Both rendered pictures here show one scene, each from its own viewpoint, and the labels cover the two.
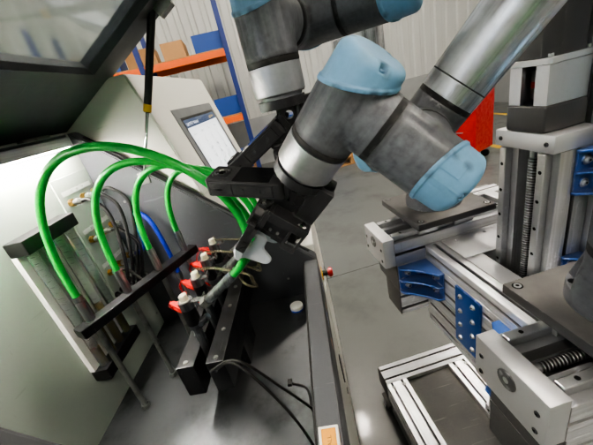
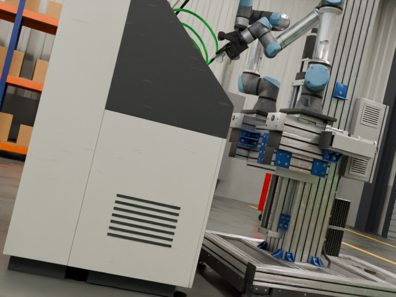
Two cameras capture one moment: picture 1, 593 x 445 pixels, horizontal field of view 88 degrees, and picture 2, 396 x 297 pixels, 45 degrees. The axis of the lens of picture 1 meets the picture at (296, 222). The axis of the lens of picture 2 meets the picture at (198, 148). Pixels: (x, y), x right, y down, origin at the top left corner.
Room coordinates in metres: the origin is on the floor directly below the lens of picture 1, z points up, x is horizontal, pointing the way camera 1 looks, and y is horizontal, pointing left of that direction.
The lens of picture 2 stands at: (-1.99, 0.74, 0.68)
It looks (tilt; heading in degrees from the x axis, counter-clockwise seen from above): 1 degrees up; 344
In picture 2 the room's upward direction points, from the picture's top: 13 degrees clockwise
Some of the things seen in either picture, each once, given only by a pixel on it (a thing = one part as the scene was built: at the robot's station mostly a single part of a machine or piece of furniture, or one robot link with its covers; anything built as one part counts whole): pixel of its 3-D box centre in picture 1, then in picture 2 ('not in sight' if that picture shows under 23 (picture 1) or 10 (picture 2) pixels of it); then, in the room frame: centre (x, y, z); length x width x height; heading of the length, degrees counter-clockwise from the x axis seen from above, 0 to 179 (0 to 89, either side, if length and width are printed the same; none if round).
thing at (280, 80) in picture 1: (278, 83); (241, 23); (0.49, -0.02, 1.44); 0.08 x 0.08 x 0.05
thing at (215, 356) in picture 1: (227, 330); not in sight; (0.64, 0.24, 0.91); 0.34 x 0.10 x 0.15; 175
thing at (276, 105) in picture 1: (296, 137); (239, 38); (0.49, -0.03, 1.36); 0.09 x 0.08 x 0.12; 85
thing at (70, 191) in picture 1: (103, 230); not in sight; (0.78, 0.49, 1.20); 0.13 x 0.03 x 0.31; 175
